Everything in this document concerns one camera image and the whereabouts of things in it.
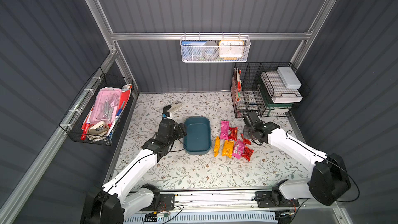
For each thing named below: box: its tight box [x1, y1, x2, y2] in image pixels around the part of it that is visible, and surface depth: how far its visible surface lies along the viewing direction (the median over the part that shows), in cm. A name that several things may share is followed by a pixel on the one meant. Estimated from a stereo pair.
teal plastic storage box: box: [183, 116, 212, 156], surface depth 98 cm
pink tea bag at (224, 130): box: [219, 120, 230, 140], surface depth 98 cm
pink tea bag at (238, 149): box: [232, 139, 246, 160], surface depth 90 cm
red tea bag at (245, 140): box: [240, 133, 252, 146], surface depth 93 cm
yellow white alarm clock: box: [218, 39, 245, 61], surface depth 90 cm
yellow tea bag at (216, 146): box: [213, 135, 221, 158], surface depth 88 cm
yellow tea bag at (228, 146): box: [221, 139, 235, 159], surface depth 90 cm
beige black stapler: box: [162, 102, 183, 113], surface depth 108 cm
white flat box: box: [277, 66, 303, 89], surface depth 100 cm
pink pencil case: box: [90, 87, 122, 125], surface depth 74 cm
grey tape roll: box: [202, 40, 220, 61], surface depth 90 cm
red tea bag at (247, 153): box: [241, 146, 254, 162], surface depth 88 cm
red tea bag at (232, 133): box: [228, 126, 238, 142], surface depth 96 cm
